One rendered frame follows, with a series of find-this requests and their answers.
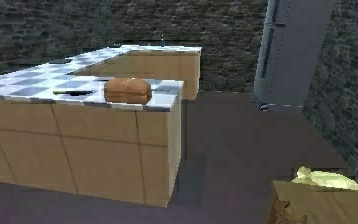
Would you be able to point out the brown cardboard bin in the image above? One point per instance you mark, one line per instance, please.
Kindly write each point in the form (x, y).
(323, 206)

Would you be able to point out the brown bread loaf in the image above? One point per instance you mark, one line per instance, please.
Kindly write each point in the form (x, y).
(127, 90)

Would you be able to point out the pale yellow bag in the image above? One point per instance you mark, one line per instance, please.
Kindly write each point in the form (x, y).
(323, 179)

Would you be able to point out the grey fridge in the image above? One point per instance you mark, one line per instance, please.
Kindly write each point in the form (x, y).
(287, 56)

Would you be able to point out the wooden counter with checkered top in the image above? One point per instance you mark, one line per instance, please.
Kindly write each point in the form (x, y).
(97, 143)

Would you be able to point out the black knife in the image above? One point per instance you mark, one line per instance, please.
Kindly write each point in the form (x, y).
(73, 92)

